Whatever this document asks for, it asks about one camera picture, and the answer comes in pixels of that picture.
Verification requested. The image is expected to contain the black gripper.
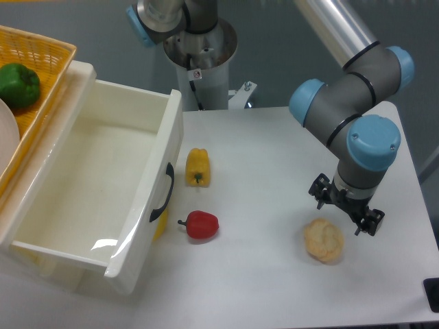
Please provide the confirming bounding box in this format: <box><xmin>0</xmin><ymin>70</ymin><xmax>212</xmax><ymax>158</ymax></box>
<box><xmin>308</xmin><ymin>173</ymin><xmax>384</xmax><ymax>236</ymax></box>

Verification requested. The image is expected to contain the round beige bread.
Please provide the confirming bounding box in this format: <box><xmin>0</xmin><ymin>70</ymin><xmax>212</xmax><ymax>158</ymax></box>
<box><xmin>304</xmin><ymin>218</ymin><xmax>344</xmax><ymax>263</ymax></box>

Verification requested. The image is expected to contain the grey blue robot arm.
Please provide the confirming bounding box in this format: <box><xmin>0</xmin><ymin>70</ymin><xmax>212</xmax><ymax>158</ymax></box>
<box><xmin>126</xmin><ymin>1</ymin><xmax>414</xmax><ymax>235</ymax></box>

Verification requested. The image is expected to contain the black object at table edge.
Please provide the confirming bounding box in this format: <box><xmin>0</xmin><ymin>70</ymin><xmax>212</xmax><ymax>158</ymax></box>
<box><xmin>423</xmin><ymin>278</ymin><xmax>439</xmax><ymax>313</ymax></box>

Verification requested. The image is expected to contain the red bell pepper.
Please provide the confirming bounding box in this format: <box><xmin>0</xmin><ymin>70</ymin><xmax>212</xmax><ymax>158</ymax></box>
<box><xmin>178</xmin><ymin>210</ymin><xmax>220</xmax><ymax>240</ymax></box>

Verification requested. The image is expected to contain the yellow bell pepper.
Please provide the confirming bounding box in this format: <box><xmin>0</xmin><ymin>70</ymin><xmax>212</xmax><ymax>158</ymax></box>
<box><xmin>185</xmin><ymin>148</ymin><xmax>211</xmax><ymax>187</ymax></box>

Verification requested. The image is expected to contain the yellow object under drawer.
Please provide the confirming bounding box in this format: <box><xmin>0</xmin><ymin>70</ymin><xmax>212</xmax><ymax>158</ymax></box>
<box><xmin>153</xmin><ymin>209</ymin><xmax>168</xmax><ymax>241</ymax></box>

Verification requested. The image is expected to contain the white plastic drawer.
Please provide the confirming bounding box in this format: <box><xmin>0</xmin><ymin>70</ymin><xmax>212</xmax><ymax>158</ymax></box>
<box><xmin>10</xmin><ymin>81</ymin><xmax>183</xmax><ymax>295</ymax></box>

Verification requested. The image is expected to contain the yellow woven basket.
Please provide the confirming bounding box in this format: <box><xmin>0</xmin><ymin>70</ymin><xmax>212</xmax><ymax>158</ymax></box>
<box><xmin>1</xmin><ymin>26</ymin><xmax>77</xmax><ymax>195</ymax></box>

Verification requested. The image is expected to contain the beige plate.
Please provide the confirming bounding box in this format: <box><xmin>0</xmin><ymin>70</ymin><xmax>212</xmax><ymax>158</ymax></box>
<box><xmin>0</xmin><ymin>100</ymin><xmax>20</xmax><ymax>173</ymax></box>

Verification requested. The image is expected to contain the green bell pepper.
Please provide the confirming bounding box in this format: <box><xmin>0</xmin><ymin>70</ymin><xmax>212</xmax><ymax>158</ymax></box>
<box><xmin>1</xmin><ymin>63</ymin><xmax>40</xmax><ymax>109</ymax></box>

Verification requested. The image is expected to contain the white mounting bracket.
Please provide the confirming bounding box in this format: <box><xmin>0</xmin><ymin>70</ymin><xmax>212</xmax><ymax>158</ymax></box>
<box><xmin>228</xmin><ymin>81</ymin><xmax>257</xmax><ymax>110</ymax></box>

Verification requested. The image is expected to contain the black drawer handle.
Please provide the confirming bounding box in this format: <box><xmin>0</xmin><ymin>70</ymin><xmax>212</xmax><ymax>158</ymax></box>
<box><xmin>149</xmin><ymin>162</ymin><xmax>175</xmax><ymax>223</ymax></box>

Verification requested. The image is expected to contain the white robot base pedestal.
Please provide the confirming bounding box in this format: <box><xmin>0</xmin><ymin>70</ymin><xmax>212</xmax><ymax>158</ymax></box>
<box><xmin>164</xmin><ymin>19</ymin><xmax>237</xmax><ymax>111</ymax></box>

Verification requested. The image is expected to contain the black cable on pedestal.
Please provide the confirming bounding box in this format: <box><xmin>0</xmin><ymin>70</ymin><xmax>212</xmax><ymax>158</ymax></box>
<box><xmin>186</xmin><ymin>53</ymin><xmax>206</xmax><ymax>112</ymax></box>

